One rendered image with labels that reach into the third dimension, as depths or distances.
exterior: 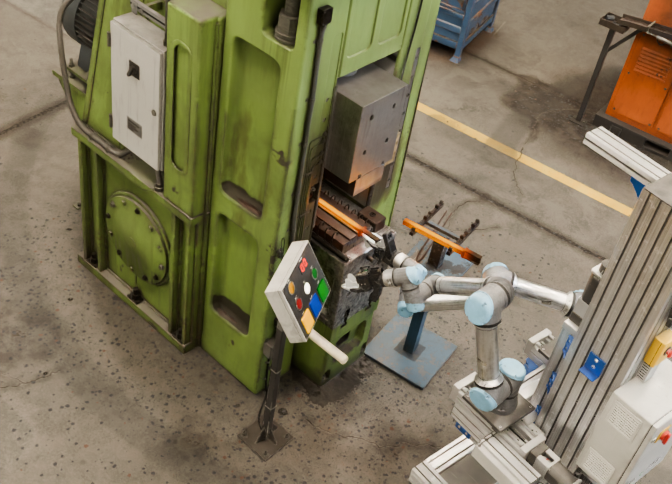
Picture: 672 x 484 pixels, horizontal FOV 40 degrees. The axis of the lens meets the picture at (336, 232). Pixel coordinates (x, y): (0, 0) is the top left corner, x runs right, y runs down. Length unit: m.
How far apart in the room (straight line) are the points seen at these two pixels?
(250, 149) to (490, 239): 2.45
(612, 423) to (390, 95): 1.58
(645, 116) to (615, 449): 4.06
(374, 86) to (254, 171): 0.66
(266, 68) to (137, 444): 1.96
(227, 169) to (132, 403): 1.35
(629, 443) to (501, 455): 0.54
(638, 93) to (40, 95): 4.42
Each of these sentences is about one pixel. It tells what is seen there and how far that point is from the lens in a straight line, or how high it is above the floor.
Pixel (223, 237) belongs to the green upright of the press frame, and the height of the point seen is 0.82.
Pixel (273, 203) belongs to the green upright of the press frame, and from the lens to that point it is 3.95.
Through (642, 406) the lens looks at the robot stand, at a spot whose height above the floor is 1.23.
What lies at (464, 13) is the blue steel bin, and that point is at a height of 0.43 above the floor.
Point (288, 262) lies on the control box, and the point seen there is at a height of 1.18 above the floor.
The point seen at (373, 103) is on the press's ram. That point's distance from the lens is 3.78.
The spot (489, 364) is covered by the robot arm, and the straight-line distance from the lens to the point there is 3.65.
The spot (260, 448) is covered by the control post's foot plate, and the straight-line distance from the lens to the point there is 4.63.
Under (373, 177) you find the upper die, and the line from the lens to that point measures 4.11.
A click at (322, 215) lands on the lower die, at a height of 0.99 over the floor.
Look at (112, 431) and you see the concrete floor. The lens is 4.69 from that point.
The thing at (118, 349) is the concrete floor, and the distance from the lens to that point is 5.02.
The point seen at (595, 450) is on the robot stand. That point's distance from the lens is 3.87.
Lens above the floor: 3.77
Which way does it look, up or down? 41 degrees down
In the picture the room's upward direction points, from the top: 11 degrees clockwise
